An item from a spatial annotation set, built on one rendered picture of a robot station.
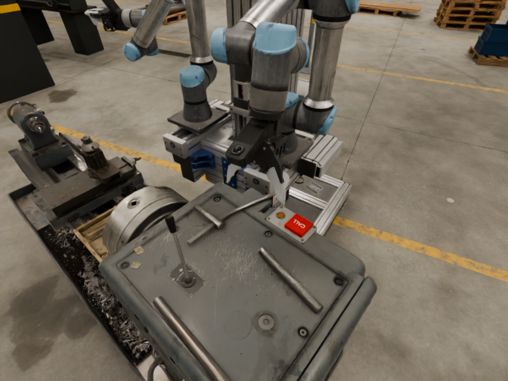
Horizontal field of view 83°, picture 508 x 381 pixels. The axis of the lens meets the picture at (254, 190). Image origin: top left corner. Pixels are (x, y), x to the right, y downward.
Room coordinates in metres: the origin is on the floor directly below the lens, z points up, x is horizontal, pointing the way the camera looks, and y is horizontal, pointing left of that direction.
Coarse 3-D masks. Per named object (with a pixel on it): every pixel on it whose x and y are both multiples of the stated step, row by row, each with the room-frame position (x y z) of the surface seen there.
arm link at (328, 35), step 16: (304, 0) 0.99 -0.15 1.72; (320, 0) 0.97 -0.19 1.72; (336, 0) 0.95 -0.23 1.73; (352, 0) 0.93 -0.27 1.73; (320, 16) 0.97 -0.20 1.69; (336, 16) 0.95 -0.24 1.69; (320, 32) 0.98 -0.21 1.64; (336, 32) 0.97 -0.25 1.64; (320, 48) 0.98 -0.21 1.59; (336, 48) 0.97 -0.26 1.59; (320, 64) 0.98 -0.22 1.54; (336, 64) 0.99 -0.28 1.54; (320, 80) 0.97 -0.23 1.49; (320, 96) 0.97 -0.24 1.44; (304, 112) 0.99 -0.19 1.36; (320, 112) 0.96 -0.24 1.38; (304, 128) 0.98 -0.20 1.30; (320, 128) 0.95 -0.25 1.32
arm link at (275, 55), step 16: (256, 32) 0.57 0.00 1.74; (272, 32) 0.54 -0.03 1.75; (288, 32) 0.55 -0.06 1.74; (256, 48) 0.55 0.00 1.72; (272, 48) 0.54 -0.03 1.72; (288, 48) 0.54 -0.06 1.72; (256, 64) 0.54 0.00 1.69; (272, 64) 0.53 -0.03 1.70; (288, 64) 0.54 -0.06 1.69; (256, 80) 0.53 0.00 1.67; (272, 80) 0.52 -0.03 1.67; (288, 80) 0.54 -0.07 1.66
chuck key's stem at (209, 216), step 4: (196, 204) 0.59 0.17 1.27; (196, 208) 0.58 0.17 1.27; (200, 208) 0.58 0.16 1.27; (200, 212) 0.57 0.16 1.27; (204, 212) 0.56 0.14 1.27; (208, 212) 0.56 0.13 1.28; (204, 216) 0.55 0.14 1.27; (208, 216) 0.54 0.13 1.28; (212, 216) 0.54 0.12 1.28; (208, 220) 0.54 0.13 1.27; (212, 220) 0.53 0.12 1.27; (216, 220) 0.53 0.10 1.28; (220, 220) 0.53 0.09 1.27; (216, 224) 0.52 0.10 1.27; (220, 224) 0.51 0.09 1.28; (220, 228) 0.51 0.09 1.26
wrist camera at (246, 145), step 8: (256, 120) 0.53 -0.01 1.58; (264, 120) 0.53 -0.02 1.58; (248, 128) 0.51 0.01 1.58; (256, 128) 0.51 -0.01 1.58; (264, 128) 0.51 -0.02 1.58; (240, 136) 0.49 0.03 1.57; (248, 136) 0.49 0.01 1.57; (256, 136) 0.49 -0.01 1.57; (264, 136) 0.50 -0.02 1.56; (232, 144) 0.48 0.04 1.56; (240, 144) 0.47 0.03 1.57; (248, 144) 0.47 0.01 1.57; (256, 144) 0.47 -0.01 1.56; (232, 152) 0.45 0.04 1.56; (240, 152) 0.45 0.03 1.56; (248, 152) 0.45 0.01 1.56; (232, 160) 0.44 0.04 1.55; (240, 160) 0.43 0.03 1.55; (248, 160) 0.45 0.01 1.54
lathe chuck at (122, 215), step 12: (144, 192) 0.69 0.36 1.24; (156, 192) 0.70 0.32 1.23; (168, 192) 0.71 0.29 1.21; (120, 204) 0.64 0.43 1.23; (144, 204) 0.63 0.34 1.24; (120, 216) 0.60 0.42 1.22; (132, 216) 0.59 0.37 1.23; (108, 228) 0.58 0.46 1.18; (120, 228) 0.56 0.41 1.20; (108, 240) 0.55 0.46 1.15; (108, 252) 0.55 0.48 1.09
